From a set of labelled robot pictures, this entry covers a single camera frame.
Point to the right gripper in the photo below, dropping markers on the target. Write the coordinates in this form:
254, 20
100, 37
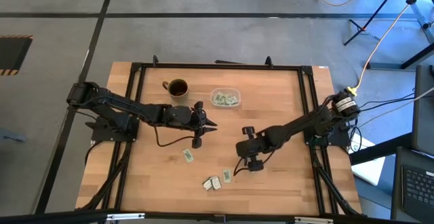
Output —
256, 146

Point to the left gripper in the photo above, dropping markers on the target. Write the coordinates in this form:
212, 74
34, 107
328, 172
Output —
181, 117

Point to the pale green sweetener packet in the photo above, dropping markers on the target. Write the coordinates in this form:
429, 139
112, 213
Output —
227, 176
188, 155
226, 100
218, 98
233, 99

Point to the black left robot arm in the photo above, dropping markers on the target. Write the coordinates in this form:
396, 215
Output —
118, 102

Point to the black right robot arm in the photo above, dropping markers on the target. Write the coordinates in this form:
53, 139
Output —
305, 123

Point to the clear plastic container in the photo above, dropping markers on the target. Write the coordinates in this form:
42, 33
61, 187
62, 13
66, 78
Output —
213, 104

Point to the brown teal ceramic mug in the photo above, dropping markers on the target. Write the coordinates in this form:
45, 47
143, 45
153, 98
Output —
178, 90

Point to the white sheet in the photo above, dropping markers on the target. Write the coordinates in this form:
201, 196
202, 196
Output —
369, 169

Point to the black laptop keyboard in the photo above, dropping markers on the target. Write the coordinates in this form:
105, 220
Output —
418, 190

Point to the grey panel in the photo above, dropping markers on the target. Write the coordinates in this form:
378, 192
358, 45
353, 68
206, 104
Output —
424, 115

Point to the black tripod stand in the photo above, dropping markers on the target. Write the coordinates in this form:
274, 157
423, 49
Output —
373, 13

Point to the blue-grey floor object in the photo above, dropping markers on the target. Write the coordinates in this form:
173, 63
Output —
12, 137

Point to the hazard-striped floor hatch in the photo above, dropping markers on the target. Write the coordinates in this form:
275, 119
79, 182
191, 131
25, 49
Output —
13, 54

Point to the black aluminium table frame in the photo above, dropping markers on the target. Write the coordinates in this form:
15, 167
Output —
220, 66

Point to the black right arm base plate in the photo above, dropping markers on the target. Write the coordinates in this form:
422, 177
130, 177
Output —
339, 139

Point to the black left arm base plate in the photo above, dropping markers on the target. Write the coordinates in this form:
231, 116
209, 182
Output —
101, 135

